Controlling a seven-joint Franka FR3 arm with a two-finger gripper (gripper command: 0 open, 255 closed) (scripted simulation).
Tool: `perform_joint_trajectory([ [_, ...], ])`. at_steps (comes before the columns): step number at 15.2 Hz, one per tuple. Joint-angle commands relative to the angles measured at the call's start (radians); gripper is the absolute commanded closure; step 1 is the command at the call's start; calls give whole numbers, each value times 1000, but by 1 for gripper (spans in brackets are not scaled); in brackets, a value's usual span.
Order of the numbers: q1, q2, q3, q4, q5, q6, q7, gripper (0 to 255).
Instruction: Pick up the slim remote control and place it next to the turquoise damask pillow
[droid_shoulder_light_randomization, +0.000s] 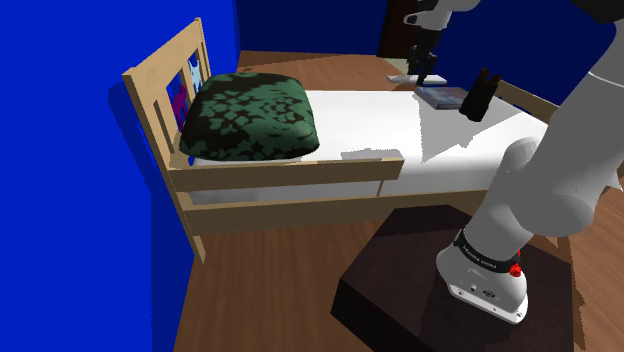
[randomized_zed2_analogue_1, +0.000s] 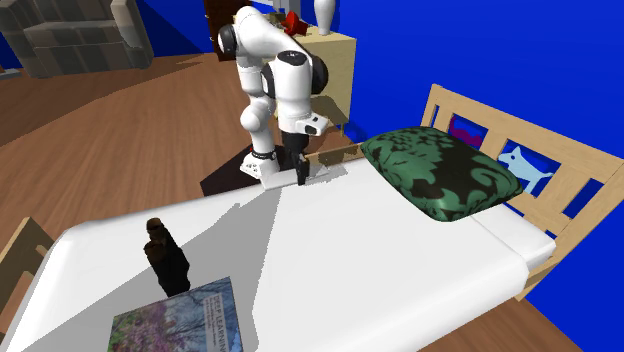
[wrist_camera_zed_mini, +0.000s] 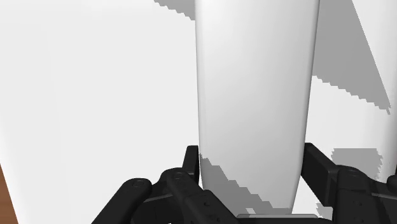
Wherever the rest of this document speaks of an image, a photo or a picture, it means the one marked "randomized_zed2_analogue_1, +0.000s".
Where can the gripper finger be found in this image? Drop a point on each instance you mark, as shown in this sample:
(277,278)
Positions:
(303,171)
(293,160)

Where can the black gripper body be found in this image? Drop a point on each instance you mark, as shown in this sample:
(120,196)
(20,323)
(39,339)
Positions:
(294,142)

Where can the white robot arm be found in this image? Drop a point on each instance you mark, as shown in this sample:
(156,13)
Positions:
(287,92)

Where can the dark robot stand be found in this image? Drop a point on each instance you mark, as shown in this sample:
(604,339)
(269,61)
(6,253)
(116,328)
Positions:
(225,178)

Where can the beige bedside cabinet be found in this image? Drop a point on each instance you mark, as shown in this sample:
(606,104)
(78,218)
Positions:
(336,68)

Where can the green and black patterned pillow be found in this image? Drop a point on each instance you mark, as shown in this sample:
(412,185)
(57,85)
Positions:
(438,170)

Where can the dark brown door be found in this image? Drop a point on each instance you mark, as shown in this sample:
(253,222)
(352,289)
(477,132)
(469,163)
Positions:
(219,22)

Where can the dark brown bottle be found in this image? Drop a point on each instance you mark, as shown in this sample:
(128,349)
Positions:
(168,265)

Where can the book with colourful tree cover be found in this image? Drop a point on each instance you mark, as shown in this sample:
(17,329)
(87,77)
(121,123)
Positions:
(180,324)

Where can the grey sofa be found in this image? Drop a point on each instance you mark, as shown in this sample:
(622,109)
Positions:
(73,36)

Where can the white bed with wooden frame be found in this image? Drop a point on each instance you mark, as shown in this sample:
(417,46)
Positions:
(370,273)

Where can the purple animal wall picture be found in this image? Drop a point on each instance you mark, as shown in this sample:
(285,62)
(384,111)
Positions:
(465,130)

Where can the pale blue cat wall picture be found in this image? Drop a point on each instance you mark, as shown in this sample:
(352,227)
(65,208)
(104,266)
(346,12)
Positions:
(524,168)

